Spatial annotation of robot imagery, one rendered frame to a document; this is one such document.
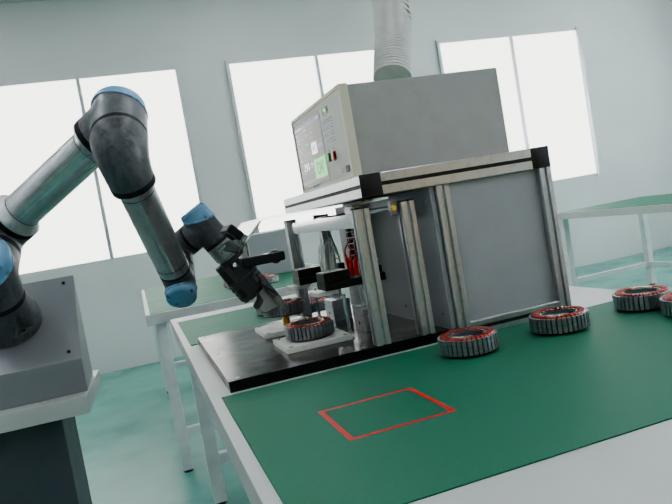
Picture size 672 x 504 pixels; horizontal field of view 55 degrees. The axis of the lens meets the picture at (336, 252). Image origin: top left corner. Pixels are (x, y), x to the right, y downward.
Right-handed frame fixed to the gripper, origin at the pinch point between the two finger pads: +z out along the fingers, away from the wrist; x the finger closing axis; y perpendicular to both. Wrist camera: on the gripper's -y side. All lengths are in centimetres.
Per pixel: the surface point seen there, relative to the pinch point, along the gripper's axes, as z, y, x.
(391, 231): -1.7, -29.4, 21.0
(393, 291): 11.5, -22.0, 15.6
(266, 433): -4, 22, 74
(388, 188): -15, -26, 46
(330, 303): 6.4, -10.0, 2.3
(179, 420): 36, 53, -137
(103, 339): 9, 90, -448
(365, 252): -7.6, -14.5, 44.6
